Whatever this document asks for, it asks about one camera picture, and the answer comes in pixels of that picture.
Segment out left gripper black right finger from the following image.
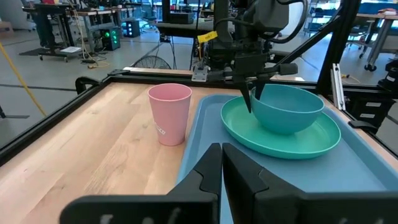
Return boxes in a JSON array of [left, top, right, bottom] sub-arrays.
[[221, 142, 398, 224]]

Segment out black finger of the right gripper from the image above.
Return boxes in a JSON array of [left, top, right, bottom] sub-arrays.
[[254, 80, 267, 101], [232, 75, 252, 114]]

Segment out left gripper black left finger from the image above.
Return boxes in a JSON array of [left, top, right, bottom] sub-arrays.
[[59, 142, 223, 224]]

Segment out blue plastic bowl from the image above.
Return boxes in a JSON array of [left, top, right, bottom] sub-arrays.
[[250, 83, 326, 136]]

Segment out green plastic plate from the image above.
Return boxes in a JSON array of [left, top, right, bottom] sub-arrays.
[[220, 95, 342, 160]]

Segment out pink plastic cup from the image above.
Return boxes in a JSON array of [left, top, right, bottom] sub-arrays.
[[147, 83, 193, 147]]

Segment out blue plastic tray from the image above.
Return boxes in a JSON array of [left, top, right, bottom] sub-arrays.
[[177, 94, 398, 224]]

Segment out yellow paper tag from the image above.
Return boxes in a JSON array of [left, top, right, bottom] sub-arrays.
[[197, 30, 218, 44]]

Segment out black work table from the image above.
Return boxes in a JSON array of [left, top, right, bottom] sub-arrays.
[[154, 18, 215, 40]]

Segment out black floor fan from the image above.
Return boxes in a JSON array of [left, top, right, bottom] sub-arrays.
[[132, 55, 172, 70]]

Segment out computer with blue lights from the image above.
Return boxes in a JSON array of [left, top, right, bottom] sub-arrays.
[[123, 19, 141, 38]]

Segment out wooden table grey legs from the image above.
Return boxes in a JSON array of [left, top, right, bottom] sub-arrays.
[[356, 12, 398, 72]]

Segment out computer with green lights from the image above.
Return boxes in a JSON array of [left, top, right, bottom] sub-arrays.
[[101, 27, 121, 52]]

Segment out black rolling desk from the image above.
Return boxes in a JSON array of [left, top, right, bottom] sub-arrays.
[[18, 2, 82, 62]]

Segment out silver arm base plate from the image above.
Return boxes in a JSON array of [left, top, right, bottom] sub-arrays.
[[192, 65, 209, 82]]

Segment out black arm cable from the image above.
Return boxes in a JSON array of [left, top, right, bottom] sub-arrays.
[[267, 0, 309, 44]]

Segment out silver metal bracket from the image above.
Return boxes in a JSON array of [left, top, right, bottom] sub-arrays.
[[330, 63, 346, 111]]

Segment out black aluminium rig frame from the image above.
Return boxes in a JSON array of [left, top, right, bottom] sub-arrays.
[[0, 0, 398, 166]]

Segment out black frame clamp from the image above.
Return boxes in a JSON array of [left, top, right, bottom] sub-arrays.
[[348, 119, 379, 134]]

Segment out black arched frame handle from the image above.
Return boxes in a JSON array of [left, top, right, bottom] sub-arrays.
[[75, 76, 101, 95]]

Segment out yellow hanging cable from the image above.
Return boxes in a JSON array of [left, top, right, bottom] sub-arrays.
[[0, 42, 47, 118]]

